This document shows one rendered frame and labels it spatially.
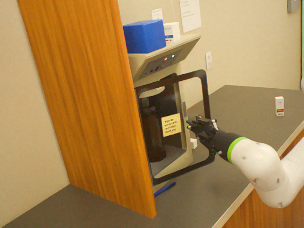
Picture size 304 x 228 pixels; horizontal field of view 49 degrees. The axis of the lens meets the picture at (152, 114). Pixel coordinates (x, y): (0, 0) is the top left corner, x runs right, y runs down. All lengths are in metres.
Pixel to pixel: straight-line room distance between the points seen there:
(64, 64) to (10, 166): 0.47
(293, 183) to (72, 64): 0.80
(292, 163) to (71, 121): 0.80
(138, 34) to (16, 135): 0.66
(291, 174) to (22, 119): 1.00
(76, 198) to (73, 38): 0.67
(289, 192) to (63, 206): 0.86
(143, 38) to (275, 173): 0.55
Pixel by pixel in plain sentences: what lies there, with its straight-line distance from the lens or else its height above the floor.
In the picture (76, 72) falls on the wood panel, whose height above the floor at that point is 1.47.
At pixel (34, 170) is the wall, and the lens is 1.50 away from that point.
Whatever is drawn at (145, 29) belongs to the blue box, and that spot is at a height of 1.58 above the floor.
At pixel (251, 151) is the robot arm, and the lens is 0.95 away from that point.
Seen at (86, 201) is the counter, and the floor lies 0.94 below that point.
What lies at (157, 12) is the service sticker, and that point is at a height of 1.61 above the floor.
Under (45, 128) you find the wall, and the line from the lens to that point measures 1.48.
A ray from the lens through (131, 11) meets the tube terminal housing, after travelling 1.17.
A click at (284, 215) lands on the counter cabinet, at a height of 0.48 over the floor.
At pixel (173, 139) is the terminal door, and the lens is 1.28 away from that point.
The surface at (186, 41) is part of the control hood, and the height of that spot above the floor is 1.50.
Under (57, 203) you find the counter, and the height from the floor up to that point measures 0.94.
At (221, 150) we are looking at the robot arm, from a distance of 1.05.
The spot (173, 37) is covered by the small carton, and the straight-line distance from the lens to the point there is 1.20.
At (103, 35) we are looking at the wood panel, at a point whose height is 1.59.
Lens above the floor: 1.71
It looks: 21 degrees down
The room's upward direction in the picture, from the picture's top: 10 degrees counter-clockwise
